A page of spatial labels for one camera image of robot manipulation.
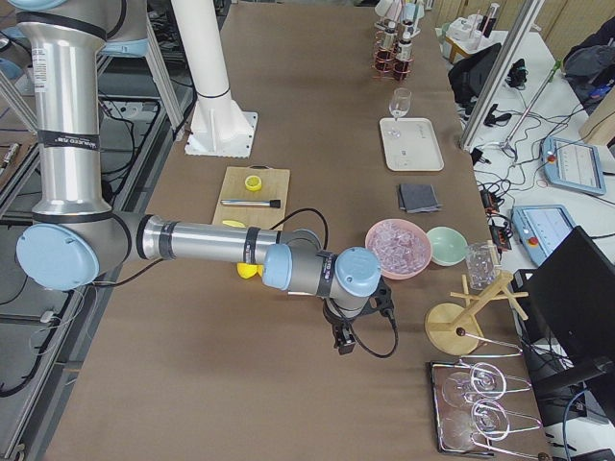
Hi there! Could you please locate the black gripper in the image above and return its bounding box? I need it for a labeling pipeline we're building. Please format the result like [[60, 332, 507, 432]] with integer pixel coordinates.
[[323, 281, 395, 355]]

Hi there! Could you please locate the copper wire bottle basket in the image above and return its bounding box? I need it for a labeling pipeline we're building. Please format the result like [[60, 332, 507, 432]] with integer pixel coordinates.
[[372, 30, 413, 82]]

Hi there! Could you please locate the tea bottle white cap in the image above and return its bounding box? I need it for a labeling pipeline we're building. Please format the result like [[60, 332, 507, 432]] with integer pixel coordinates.
[[398, 31, 412, 77]]

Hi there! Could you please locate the tea bottle in basket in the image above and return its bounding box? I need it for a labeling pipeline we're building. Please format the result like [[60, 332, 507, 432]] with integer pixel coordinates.
[[378, 21, 397, 65]]

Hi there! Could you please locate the pink bowl with ice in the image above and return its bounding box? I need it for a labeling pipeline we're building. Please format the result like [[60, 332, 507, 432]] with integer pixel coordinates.
[[365, 219, 432, 280]]

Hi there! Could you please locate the wooden cup tree stand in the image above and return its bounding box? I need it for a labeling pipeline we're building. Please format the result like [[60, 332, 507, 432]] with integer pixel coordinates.
[[424, 239, 529, 355]]

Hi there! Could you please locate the green bowl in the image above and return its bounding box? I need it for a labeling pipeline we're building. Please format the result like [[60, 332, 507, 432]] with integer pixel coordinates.
[[427, 227, 468, 267]]

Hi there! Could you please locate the clear glass tumbler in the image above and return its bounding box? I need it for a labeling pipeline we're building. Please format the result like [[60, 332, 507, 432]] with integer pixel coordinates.
[[465, 242, 497, 290]]

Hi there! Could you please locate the dark grey folded cloth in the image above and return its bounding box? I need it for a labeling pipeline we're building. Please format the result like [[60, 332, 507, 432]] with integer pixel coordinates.
[[398, 183, 441, 213]]

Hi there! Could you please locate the upside-down wine glass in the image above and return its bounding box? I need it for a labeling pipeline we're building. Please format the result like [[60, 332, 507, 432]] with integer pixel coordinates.
[[441, 362, 531, 407], [441, 399, 543, 450]]

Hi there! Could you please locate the yellow lemon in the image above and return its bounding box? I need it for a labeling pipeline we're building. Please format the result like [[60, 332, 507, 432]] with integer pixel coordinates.
[[236, 262, 263, 279]]

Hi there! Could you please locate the metal tray with glasses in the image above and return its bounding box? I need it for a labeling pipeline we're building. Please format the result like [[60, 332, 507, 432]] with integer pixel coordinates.
[[428, 361, 549, 460]]

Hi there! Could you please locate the cream plastic tray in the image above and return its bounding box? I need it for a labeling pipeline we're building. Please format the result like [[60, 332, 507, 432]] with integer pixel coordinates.
[[380, 117, 444, 172]]

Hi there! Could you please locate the bamboo cutting board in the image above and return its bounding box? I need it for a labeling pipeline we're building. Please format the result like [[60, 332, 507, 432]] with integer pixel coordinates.
[[212, 166, 290, 230]]

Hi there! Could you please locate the yellow plastic knife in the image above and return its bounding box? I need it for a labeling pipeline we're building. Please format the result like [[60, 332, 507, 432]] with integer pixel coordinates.
[[222, 220, 246, 229]]

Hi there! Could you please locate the blue teach pendant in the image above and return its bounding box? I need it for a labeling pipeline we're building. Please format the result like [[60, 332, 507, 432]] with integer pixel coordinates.
[[511, 205, 576, 266], [541, 136, 606, 196]]

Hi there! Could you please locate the black monitor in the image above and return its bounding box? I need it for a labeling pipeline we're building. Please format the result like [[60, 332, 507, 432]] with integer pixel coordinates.
[[526, 226, 614, 413]]

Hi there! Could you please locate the clear wine glass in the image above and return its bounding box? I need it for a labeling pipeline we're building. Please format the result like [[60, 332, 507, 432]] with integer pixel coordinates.
[[388, 87, 411, 138]]

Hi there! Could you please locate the silver knife black handle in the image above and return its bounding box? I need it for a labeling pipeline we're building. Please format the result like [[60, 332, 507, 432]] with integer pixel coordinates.
[[218, 199, 282, 209]]

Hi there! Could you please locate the aluminium frame post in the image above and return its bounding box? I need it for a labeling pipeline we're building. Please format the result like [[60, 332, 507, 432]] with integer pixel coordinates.
[[459, 0, 544, 152]]

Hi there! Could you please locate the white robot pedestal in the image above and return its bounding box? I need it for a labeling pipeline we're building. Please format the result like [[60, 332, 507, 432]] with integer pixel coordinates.
[[172, 0, 258, 158]]

